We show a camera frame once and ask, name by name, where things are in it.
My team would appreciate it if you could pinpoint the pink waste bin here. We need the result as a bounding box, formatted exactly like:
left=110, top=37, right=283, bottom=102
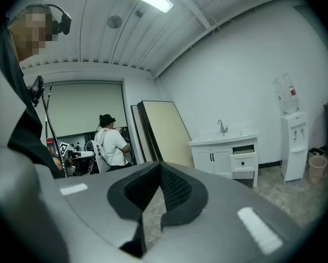
left=308, top=156, right=328, bottom=185

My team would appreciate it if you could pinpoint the person's black clothed body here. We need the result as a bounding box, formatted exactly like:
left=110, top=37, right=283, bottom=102
left=0, top=28, right=61, bottom=179

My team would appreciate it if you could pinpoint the dark window pane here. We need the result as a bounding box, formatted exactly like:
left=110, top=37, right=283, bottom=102
left=45, top=124, right=132, bottom=176

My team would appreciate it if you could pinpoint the white sink basin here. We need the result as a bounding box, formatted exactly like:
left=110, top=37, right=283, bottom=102
left=188, top=127, right=260, bottom=147

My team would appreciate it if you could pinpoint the chrome faucet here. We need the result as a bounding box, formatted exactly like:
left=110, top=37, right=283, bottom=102
left=217, top=119, right=229, bottom=135

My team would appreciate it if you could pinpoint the round ceiling vent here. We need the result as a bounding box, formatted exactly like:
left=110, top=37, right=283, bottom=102
left=106, top=15, right=124, bottom=30

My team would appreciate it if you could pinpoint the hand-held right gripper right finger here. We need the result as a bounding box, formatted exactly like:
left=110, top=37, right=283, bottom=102
left=141, top=162, right=304, bottom=263

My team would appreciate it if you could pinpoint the white vanity cabinet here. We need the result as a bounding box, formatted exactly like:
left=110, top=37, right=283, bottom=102
left=188, top=127, right=260, bottom=188

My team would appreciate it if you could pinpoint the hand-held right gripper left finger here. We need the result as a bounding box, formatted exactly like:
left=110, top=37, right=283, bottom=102
left=36, top=162, right=161, bottom=258

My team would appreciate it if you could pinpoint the beige roller blind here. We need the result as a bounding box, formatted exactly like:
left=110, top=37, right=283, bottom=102
left=44, top=81, right=127, bottom=140

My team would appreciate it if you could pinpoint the clear water jug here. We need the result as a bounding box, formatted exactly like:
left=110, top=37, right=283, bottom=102
left=272, top=73, right=301, bottom=115

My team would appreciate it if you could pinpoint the black head-mounted camera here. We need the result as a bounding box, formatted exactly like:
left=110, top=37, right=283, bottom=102
left=44, top=3, right=72, bottom=36

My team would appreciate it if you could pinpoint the white water dispenser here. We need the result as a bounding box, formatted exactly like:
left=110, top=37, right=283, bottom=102
left=279, top=111, right=309, bottom=182

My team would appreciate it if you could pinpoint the beige leaning board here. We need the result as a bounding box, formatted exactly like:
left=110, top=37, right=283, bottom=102
left=130, top=104, right=164, bottom=166

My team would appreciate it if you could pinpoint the large beige board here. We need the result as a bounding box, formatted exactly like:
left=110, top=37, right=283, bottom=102
left=137, top=100, right=195, bottom=169

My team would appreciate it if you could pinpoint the thick black body cable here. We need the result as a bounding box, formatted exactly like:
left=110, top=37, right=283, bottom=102
left=41, top=83, right=69, bottom=178

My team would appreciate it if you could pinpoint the person's head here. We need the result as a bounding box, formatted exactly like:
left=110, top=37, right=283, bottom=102
left=7, top=5, right=61, bottom=63

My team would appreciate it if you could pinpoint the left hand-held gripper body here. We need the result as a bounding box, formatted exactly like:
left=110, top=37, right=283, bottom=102
left=58, top=141, right=78, bottom=175

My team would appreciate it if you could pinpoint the black waste bin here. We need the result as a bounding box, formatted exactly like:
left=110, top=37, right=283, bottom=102
left=307, top=147, right=327, bottom=159

